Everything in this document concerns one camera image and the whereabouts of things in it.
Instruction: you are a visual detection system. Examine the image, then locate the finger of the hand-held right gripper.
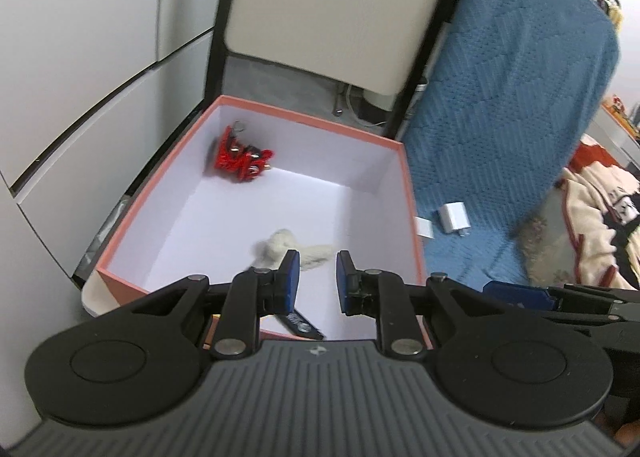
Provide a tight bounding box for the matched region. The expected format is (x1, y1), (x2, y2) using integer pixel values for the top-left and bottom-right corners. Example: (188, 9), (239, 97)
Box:
(482, 280), (640, 327)

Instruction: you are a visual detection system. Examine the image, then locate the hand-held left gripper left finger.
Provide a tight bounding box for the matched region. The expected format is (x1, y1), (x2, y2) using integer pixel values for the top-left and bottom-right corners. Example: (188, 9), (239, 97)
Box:
(125, 249), (302, 358)

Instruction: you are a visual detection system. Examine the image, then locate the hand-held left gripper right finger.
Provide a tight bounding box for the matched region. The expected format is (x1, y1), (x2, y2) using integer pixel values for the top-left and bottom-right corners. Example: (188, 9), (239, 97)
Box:
(335, 250), (507, 358)

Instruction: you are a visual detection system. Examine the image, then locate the white plush dog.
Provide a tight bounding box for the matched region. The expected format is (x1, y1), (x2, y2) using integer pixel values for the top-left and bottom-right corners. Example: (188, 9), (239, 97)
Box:
(252, 228), (335, 272)

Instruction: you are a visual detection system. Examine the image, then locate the pink cardboard box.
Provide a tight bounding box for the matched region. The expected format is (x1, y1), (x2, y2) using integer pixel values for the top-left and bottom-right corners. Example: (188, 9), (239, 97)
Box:
(95, 95), (434, 351)

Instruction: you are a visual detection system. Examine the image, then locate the red beaded keychain toy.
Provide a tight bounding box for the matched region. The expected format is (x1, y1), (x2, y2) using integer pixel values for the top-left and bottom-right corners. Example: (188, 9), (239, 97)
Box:
(214, 122), (276, 182)

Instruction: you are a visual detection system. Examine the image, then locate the printed fleece blanket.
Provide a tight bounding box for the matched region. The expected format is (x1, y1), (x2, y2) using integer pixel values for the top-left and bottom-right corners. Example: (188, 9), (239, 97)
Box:
(519, 134), (640, 291)

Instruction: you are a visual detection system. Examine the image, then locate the white dresser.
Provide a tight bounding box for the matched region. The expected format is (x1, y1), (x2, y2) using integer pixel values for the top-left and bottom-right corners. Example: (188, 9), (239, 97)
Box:
(589, 99), (640, 165)

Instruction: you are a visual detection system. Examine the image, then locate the blue quilted blanket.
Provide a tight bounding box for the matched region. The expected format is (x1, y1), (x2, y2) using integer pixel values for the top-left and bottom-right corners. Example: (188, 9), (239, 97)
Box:
(400, 0), (622, 289)

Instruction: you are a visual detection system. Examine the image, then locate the cream folding chair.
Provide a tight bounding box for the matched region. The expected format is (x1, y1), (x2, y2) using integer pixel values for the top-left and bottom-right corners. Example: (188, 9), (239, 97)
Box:
(80, 0), (482, 319)

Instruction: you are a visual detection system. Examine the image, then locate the white wardrobe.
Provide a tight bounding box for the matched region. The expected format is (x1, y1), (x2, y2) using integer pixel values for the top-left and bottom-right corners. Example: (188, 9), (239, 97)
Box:
(0, 0), (237, 300)

